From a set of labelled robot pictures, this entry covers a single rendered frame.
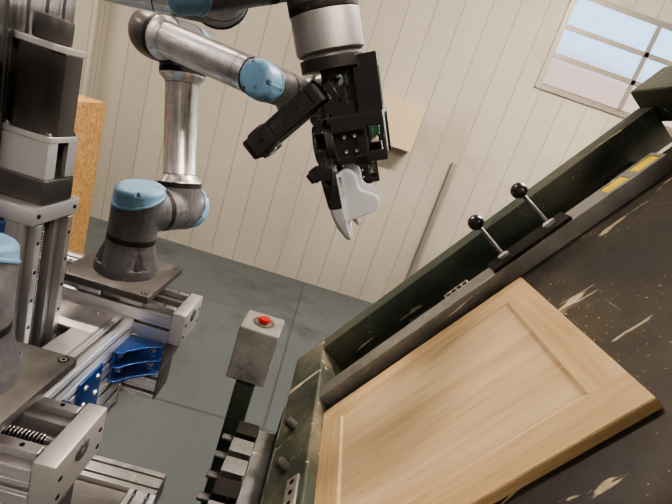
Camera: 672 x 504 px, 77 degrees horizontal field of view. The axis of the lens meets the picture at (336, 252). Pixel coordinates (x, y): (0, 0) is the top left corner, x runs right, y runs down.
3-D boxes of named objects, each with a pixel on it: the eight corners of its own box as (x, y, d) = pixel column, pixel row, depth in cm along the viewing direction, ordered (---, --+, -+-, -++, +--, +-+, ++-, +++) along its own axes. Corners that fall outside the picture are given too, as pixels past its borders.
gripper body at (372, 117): (388, 165, 47) (373, 45, 42) (313, 176, 48) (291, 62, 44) (392, 154, 54) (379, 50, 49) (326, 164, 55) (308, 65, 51)
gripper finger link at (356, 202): (384, 243, 51) (373, 166, 48) (336, 248, 52) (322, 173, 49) (386, 234, 54) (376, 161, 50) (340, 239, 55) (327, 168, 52)
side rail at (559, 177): (346, 362, 139) (324, 338, 137) (658, 140, 116) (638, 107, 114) (346, 372, 133) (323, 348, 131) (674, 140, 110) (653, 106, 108)
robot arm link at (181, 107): (139, 228, 115) (142, 10, 105) (181, 224, 129) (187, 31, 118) (172, 235, 110) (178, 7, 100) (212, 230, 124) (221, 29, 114)
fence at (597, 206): (330, 396, 114) (320, 386, 113) (659, 166, 94) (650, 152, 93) (329, 408, 109) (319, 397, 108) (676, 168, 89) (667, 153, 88)
